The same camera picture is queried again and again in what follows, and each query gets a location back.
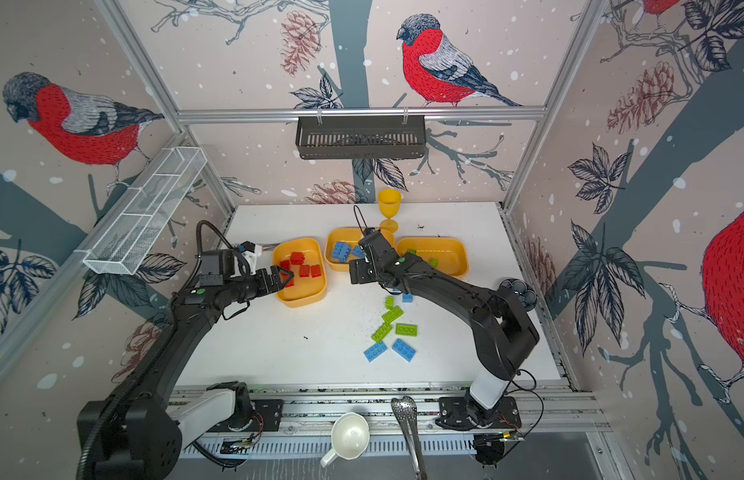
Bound blue lego brick upturned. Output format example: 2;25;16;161
331;242;351;263

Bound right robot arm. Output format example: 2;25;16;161
350;206;540;427

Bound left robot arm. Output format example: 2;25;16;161
76;242;294;479

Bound left yellow bin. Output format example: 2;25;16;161
273;237;328;308

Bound yellow bin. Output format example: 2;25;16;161
273;237;328;308
395;237;469;278
324;227;365;273

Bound middle yellow bin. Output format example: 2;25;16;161
324;227;365;273

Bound green lego brick upper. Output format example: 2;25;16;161
381;306;404;324

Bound yellow plastic goblet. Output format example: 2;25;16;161
378;189;402;233

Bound green lego brick right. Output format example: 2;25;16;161
395;324;418;337

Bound right yellow bin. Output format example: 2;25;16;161
395;237;469;278

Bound green long lego brick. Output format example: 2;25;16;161
371;323;393;343

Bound black hanging basket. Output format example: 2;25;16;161
295;115;427;160

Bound dark grey small bowl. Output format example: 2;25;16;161
500;278;538;312

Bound metal tongs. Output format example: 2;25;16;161
391;396;428;480

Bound white measuring cup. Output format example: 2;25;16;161
320;412;371;468

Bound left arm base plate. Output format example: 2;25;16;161
223;399;284;433

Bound white wire mesh basket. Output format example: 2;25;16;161
83;146;207;275

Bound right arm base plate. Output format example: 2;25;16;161
435;395;522;431

